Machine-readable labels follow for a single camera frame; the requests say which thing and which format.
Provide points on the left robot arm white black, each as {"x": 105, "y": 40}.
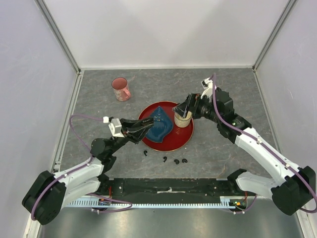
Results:
{"x": 51, "y": 192}

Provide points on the aluminium frame post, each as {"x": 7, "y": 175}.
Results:
{"x": 57, "y": 33}
{"x": 274, "y": 33}

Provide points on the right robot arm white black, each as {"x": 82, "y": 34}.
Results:
{"x": 289, "y": 186}

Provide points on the right aluminium frame post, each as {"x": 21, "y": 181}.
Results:
{"x": 274, "y": 33}

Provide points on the slotted grey cable duct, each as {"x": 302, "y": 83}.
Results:
{"x": 97, "y": 203}

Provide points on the left aluminium frame post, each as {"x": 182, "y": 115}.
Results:
{"x": 57, "y": 33}

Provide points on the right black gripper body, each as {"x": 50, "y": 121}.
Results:
{"x": 204, "y": 108}

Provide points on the red round tray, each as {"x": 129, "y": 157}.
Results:
{"x": 177, "y": 138}

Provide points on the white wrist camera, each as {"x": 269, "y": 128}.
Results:
{"x": 115, "y": 127}
{"x": 208, "y": 86}

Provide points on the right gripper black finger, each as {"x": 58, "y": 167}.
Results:
{"x": 195, "y": 111}
{"x": 183, "y": 108}

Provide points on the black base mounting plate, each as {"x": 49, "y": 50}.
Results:
{"x": 167, "y": 190}

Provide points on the beige ceramic cup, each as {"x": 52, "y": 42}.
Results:
{"x": 182, "y": 122}

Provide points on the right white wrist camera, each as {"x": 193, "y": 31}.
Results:
{"x": 208, "y": 86}

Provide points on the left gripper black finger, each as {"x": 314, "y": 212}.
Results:
{"x": 136, "y": 123}
{"x": 137, "y": 134}

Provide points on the pink floral mug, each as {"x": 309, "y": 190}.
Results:
{"x": 121, "y": 89}

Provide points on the blue shell-shaped dish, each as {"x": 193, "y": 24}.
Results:
{"x": 163, "y": 122}

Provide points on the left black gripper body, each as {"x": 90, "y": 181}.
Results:
{"x": 123, "y": 132}

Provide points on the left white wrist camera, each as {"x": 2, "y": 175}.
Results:
{"x": 115, "y": 127}

